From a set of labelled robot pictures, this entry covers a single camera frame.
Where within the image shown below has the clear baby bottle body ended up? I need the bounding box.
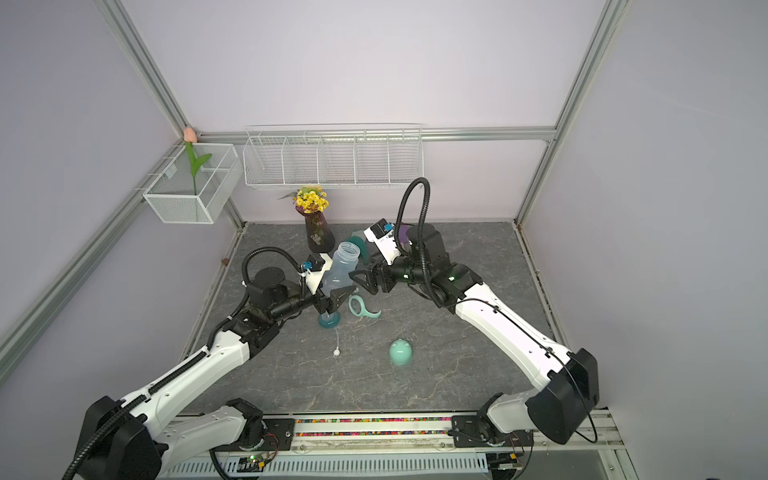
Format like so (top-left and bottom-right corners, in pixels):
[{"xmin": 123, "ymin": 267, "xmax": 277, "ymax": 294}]
[{"xmin": 322, "ymin": 241, "xmax": 360, "ymax": 296}]

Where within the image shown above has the teal bottle collar with nipple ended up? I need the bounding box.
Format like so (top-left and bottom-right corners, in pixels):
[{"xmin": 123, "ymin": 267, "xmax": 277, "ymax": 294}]
[{"xmin": 318, "ymin": 311, "xmax": 341, "ymax": 329}]

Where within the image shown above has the mint bottle handle ring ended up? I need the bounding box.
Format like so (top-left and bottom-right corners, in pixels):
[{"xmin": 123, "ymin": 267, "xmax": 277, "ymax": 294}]
[{"xmin": 347, "ymin": 293, "xmax": 383, "ymax": 320}]

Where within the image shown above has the white straw with weight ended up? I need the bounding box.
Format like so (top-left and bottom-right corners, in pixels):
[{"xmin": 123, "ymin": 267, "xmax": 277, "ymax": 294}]
[{"xmin": 333, "ymin": 328, "xmax": 341, "ymax": 358}]

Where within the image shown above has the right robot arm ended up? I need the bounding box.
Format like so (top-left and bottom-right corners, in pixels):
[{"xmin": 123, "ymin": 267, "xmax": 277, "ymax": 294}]
[{"xmin": 350, "ymin": 219, "xmax": 600, "ymax": 445}]

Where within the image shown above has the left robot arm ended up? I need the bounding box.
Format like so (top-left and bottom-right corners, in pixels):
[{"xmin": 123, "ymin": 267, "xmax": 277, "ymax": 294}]
[{"xmin": 63, "ymin": 261, "xmax": 355, "ymax": 479}]

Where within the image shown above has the green garden glove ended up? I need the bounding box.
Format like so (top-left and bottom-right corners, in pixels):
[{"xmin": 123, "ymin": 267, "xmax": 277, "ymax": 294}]
[{"xmin": 347, "ymin": 235, "xmax": 370, "ymax": 263}]

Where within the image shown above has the dark glass vase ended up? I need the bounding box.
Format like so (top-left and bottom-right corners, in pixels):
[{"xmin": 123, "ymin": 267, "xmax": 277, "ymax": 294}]
[{"xmin": 303, "ymin": 211, "xmax": 336, "ymax": 253}]

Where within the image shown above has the mint bottle cap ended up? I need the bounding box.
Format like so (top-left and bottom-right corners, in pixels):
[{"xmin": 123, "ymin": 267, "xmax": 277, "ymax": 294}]
[{"xmin": 389, "ymin": 339, "xmax": 413, "ymax": 366}]

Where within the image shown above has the yellow flower bouquet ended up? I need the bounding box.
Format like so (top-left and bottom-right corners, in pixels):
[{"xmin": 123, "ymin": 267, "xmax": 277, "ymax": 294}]
[{"xmin": 281, "ymin": 185, "xmax": 330, "ymax": 214}]

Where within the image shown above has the green circuit board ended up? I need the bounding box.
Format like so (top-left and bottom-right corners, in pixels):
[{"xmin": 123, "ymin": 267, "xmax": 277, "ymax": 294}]
[{"xmin": 236, "ymin": 456, "xmax": 269, "ymax": 473}]

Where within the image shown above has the artificial pink tulip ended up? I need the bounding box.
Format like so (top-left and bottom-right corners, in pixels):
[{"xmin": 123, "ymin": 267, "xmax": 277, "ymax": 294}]
[{"xmin": 183, "ymin": 127, "xmax": 211, "ymax": 195}]

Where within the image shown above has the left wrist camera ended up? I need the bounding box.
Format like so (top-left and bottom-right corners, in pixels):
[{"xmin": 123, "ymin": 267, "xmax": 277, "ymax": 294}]
[{"xmin": 300, "ymin": 253, "xmax": 333, "ymax": 294}]

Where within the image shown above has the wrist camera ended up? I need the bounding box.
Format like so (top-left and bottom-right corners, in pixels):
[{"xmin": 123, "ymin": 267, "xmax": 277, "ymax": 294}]
[
  {"xmin": 364, "ymin": 218, "xmax": 400, "ymax": 265},
  {"xmin": 300, "ymin": 253, "xmax": 333, "ymax": 294}
]

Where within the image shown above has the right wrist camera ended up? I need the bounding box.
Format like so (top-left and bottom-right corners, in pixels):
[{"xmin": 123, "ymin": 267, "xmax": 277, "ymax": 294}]
[{"xmin": 364, "ymin": 218, "xmax": 400, "ymax": 265}]

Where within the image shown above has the white wire wall shelf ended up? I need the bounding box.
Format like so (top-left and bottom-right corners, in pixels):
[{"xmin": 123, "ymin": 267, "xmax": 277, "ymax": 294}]
[{"xmin": 243, "ymin": 123, "xmax": 425, "ymax": 189}]

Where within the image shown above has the white mesh wall basket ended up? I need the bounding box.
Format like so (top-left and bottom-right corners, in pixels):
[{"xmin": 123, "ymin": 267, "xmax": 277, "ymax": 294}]
[{"xmin": 143, "ymin": 143, "xmax": 243, "ymax": 225}]

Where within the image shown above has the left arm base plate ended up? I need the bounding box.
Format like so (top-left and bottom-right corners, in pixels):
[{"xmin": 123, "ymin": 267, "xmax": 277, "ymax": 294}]
[{"xmin": 229, "ymin": 417, "xmax": 296, "ymax": 452}]

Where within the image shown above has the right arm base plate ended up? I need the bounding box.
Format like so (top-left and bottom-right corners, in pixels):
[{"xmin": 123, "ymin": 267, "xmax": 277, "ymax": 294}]
[{"xmin": 447, "ymin": 414, "xmax": 534, "ymax": 448}]

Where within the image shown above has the white ventilated cable duct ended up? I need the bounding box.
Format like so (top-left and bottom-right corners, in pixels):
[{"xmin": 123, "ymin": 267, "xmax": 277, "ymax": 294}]
[{"xmin": 161, "ymin": 452, "xmax": 490, "ymax": 479}]

